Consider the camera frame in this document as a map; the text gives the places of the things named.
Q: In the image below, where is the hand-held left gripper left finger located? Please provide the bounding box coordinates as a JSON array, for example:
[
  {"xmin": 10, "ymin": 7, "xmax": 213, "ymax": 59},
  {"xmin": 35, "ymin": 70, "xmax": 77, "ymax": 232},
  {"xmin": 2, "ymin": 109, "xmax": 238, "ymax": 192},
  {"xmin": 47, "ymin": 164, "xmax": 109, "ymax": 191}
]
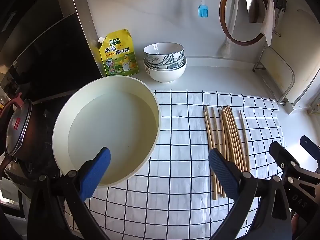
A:
[{"xmin": 27, "ymin": 147, "xmax": 111, "ymax": 240}]

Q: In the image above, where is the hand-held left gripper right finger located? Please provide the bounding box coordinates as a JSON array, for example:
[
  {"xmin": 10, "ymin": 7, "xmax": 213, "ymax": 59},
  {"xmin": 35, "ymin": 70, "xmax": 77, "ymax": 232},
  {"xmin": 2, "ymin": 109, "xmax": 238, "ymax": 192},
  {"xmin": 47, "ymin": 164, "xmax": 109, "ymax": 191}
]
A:
[{"xmin": 209, "ymin": 148, "xmax": 293, "ymax": 240}]

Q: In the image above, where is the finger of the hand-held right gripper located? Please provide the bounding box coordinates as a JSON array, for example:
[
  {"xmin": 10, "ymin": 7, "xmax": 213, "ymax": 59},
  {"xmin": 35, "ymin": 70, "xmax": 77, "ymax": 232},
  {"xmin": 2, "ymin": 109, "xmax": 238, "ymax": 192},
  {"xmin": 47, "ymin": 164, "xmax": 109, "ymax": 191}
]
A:
[
  {"xmin": 300, "ymin": 135, "xmax": 320, "ymax": 163},
  {"xmin": 269, "ymin": 141, "xmax": 301, "ymax": 181}
]

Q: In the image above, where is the bundle of wooden chopsticks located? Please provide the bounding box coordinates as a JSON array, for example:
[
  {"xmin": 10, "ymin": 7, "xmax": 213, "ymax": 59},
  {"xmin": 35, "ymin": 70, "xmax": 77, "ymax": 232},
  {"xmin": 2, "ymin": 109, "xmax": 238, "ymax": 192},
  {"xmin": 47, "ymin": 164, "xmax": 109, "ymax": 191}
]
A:
[{"xmin": 203, "ymin": 104, "xmax": 251, "ymax": 200}]

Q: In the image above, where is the large white basin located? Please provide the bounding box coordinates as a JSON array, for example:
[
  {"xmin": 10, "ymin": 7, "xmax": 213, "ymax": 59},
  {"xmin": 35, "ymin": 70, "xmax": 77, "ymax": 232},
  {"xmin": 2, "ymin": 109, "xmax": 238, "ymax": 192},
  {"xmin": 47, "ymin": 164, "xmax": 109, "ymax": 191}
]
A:
[{"xmin": 52, "ymin": 75, "xmax": 161, "ymax": 187}]

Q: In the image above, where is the person's right hand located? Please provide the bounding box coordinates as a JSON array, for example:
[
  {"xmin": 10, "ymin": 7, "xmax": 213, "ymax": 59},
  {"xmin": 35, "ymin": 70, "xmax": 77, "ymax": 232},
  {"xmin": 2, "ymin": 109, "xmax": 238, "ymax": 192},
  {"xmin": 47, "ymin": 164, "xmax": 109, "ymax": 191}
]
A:
[{"xmin": 291, "ymin": 214, "xmax": 300, "ymax": 238}]

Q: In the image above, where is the white checked cloth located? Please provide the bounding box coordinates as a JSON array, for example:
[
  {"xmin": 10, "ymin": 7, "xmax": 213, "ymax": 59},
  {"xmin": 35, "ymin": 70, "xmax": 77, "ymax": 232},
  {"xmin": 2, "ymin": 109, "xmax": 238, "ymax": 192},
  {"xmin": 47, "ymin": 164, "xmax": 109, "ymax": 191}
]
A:
[{"xmin": 62, "ymin": 89, "xmax": 287, "ymax": 240}]

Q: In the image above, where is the metal board rack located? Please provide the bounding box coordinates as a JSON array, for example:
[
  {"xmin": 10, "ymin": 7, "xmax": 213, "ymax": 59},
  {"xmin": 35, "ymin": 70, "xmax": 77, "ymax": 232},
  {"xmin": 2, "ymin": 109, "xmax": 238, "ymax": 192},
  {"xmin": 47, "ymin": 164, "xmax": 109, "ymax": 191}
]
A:
[{"xmin": 252, "ymin": 46, "xmax": 296, "ymax": 114}]

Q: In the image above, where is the dark cooking pot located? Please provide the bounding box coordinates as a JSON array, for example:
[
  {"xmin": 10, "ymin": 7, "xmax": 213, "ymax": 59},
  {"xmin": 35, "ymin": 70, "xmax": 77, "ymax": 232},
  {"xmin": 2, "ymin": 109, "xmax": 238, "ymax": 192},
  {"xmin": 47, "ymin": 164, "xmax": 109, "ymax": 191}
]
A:
[{"xmin": 0, "ymin": 92, "xmax": 59, "ymax": 178}]

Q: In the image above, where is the glass pot lid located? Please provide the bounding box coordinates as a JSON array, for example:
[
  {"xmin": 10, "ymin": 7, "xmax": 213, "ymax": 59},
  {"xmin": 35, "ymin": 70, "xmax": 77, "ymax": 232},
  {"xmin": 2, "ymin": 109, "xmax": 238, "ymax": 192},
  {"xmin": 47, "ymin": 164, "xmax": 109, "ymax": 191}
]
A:
[{"xmin": 4, "ymin": 99, "xmax": 33, "ymax": 157}]

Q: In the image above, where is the plain white bowl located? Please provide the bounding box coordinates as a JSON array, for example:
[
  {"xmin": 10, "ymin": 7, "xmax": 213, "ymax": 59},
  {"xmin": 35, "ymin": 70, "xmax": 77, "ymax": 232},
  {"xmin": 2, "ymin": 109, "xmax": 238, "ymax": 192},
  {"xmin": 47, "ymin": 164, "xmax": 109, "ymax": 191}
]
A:
[{"xmin": 144, "ymin": 58, "xmax": 187, "ymax": 84}]

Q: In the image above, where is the blue patterned bowl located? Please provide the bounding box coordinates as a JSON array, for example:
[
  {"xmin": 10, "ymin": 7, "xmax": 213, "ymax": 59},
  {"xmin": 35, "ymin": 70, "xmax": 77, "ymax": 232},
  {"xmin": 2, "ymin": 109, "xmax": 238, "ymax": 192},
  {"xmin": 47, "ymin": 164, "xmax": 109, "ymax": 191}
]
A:
[
  {"xmin": 144, "ymin": 55, "xmax": 186, "ymax": 69},
  {"xmin": 143, "ymin": 42, "xmax": 184, "ymax": 62}
]

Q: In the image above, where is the yellow seasoning pouch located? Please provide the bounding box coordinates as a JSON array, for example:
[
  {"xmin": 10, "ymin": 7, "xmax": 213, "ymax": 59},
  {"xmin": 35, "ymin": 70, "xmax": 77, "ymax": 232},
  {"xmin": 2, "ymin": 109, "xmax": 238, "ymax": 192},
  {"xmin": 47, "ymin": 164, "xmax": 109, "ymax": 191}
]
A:
[{"xmin": 97, "ymin": 29, "xmax": 139, "ymax": 77}]

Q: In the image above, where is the round brown-rimmed pot lid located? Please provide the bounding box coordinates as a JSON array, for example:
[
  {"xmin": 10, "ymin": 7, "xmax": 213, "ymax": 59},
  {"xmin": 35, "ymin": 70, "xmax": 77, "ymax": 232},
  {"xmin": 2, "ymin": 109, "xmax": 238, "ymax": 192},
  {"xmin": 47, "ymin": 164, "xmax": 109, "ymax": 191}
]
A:
[{"xmin": 219, "ymin": 0, "xmax": 269, "ymax": 46}]

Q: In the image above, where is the white hanging rag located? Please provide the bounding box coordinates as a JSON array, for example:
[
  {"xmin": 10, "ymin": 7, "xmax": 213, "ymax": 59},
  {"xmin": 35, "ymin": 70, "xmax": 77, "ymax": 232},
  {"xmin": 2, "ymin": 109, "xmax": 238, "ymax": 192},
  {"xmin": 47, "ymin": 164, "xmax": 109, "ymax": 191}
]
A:
[{"xmin": 260, "ymin": 0, "xmax": 276, "ymax": 47}]

